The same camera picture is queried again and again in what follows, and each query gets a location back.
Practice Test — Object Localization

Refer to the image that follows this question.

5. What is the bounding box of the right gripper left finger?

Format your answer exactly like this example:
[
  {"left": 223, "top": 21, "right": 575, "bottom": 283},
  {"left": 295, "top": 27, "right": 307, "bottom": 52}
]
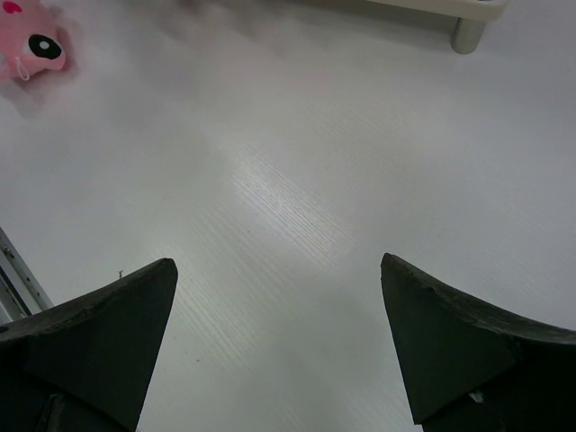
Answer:
[{"left": 1, "top": 258, "right": 178, "bottom": 431}]

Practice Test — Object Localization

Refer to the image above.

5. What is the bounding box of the white two-tier shelf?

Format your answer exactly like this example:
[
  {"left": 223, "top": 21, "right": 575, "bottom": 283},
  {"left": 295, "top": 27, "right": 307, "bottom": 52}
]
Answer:
[{"left": 215, "top": 0, "right": 509, "bottom": 56}]

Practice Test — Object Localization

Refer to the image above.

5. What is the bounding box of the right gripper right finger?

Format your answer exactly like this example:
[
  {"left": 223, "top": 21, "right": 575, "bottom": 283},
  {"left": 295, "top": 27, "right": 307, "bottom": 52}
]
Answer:
[{"left": 381, "top": 254, "right": 575, "bottom": 431}]

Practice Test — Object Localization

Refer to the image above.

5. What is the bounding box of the aluminium mounting rail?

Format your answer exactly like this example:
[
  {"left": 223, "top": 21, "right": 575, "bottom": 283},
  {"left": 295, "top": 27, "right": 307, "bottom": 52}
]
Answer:
[{"left": 0, "top": 229, "right": 54, "bottom": 325}]

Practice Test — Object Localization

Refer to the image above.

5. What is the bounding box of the pink striped plush left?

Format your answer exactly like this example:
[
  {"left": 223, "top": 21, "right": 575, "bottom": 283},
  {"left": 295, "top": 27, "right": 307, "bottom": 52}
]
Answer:
[{"left": 1, "top": 0, "right": 67, "bottom": 81}]

